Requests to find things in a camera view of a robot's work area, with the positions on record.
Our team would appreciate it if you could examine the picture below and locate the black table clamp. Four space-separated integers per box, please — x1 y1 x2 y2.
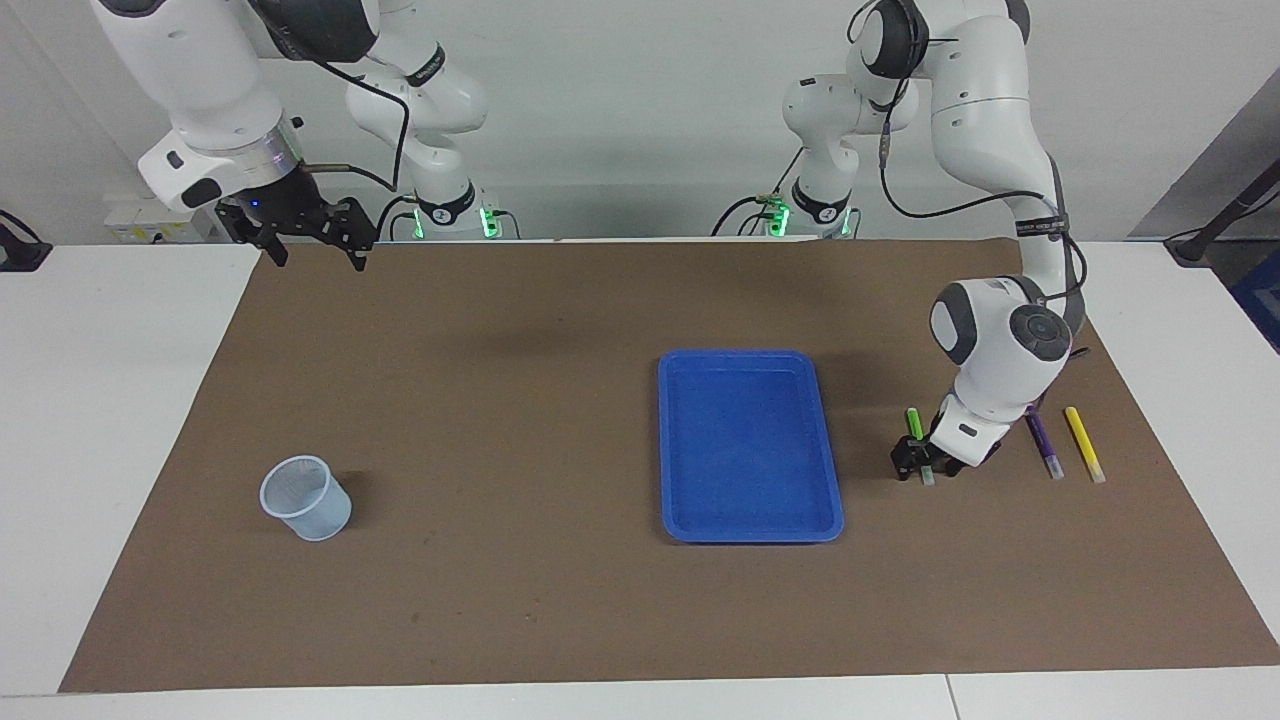
0 208 53 273

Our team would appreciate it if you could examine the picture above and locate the translucent plastic cup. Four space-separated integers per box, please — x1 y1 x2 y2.
259 455 353 543

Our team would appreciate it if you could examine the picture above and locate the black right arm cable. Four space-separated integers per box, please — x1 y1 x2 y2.
255 20 413 193

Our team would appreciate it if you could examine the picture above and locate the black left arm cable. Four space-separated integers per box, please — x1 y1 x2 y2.
848 0 1091 331

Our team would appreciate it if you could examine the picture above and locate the blue plastic tray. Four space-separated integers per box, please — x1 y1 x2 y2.
657 348 846 545

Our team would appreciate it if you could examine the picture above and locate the purple highlighter pen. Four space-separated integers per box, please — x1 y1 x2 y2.
1022 403 1066 481

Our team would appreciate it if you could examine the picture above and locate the blue box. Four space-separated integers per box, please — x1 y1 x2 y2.
1228 248 1280 353

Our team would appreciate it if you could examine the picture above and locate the black stand leg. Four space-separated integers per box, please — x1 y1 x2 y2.
1163 158 1280 267

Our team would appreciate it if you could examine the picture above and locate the yellow highlighter pen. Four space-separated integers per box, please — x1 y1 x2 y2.
1064 405 1107 485

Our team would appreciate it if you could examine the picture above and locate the brown paper table mat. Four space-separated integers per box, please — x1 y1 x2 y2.
58 238 1280 694

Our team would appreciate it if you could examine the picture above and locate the green highlighter pen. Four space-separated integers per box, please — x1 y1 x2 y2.
905 407 936 488

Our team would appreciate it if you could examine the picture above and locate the black base cable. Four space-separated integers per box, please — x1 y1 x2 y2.
375 193 423 241
712 148 806 238

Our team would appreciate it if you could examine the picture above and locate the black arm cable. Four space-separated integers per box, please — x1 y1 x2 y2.
848 0 1091 331
255 20 413 193

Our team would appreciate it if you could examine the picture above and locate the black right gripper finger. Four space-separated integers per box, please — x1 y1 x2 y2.
322 198 379 273
216 200 291 269

